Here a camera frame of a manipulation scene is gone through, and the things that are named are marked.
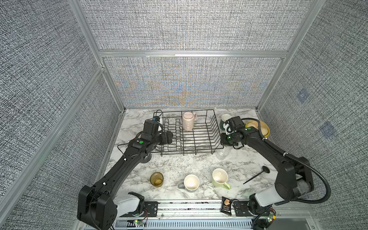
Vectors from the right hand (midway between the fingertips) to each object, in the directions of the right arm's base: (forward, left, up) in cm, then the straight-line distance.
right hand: (221, 137), depth 87 cm
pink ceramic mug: (+14, +20, -1) cm, 24 cm away
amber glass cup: (-21, +39, -10) cm, 45 cm away
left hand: (-2, +31, +7) cm, 32 cm away
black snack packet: (-35, +1, -10) cm, 37 cm away
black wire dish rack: (+12, +17, -11) cm, 23 cm away
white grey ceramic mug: (-24, +19, -8) cm, 32 cm away
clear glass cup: (-6, -1, -11) cm, 13 cm away
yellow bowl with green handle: (+11, -34, -8) cm, 36 cm away
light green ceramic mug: (-21, +3, -10) cm, 24 cm away
